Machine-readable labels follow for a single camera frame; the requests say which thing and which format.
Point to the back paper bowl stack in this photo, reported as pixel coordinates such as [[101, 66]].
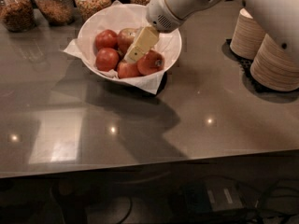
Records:
[[248, 36]]

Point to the red apple front middle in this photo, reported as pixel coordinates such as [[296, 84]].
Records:
[[127, 70]]

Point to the black mat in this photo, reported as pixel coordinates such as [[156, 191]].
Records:
[[247, 78]]

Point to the front paper bowl stack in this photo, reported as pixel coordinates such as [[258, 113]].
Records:
[[273, 68]]

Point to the glass jar far left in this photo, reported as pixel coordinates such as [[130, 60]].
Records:
[[17, 15]]

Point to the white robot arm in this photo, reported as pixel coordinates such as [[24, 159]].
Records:
[[278, 18]]

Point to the black device under table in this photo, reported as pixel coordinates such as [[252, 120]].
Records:
[[216, 198]]

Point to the red apple with sticker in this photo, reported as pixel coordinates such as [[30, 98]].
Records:
[[150, 63]]

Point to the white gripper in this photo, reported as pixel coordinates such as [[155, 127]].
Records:
[[159, 13]]

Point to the white bowl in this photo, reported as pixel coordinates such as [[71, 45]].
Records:
[[168, 44]]

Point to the red apple front left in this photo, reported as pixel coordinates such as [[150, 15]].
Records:
[[107, 59]]

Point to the white paper liner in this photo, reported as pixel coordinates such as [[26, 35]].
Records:
[[118, 16]]

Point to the red apple back left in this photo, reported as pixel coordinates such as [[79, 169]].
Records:
[[106, 39]]

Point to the paper bowl stack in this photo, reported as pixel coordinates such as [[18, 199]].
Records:
[[248, 36], [273, 68]]

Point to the large top apple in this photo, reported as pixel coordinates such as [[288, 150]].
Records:
[[126, 37]]

